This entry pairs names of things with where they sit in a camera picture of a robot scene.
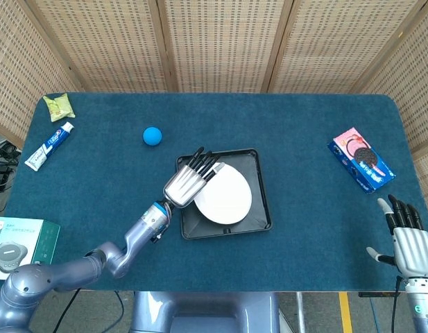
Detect white green speaker box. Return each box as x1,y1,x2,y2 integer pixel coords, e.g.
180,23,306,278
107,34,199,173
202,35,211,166
0,216,62,280

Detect blue ball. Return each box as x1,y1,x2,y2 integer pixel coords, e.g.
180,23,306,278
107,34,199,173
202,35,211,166
142,126,163,146

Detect black square plastic tray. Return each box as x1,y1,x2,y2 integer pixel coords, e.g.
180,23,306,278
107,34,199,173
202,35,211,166
175,148,273,241

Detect blue floor cable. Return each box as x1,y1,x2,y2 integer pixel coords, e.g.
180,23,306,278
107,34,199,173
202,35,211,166
113,291,135,333

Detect blue-grey robot torso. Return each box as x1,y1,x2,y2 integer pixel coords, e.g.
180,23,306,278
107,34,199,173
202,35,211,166
129,291,281,333

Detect blue pink cookie box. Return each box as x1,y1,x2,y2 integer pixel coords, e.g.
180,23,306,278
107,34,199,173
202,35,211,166
327,127,397,194

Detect blue felt table cover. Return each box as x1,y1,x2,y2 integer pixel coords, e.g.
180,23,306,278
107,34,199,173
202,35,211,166
1,91,428,293

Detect black cables and adapters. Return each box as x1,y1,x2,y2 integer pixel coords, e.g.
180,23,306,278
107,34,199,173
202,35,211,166
0,137,22,195

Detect white round plate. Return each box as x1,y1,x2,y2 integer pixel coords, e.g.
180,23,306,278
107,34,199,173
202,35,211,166
194,161,253,225

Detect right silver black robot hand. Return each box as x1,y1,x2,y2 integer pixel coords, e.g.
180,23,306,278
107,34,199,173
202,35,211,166
366,194,428,278

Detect metal table leg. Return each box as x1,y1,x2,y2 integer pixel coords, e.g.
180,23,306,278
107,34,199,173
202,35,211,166
295,291,307,333

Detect white blue toothpaste tube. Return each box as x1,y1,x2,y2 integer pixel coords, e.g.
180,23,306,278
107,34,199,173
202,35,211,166
24,121,76,172

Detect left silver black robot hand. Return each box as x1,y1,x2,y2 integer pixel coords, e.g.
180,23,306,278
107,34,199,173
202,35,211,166
163,146,226,209

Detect wooden woven folding screen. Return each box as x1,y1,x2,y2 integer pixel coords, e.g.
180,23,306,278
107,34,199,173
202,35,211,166
0,0,428,223

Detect green snack packet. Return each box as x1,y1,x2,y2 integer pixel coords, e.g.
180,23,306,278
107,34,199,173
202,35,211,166
42,93,76,123

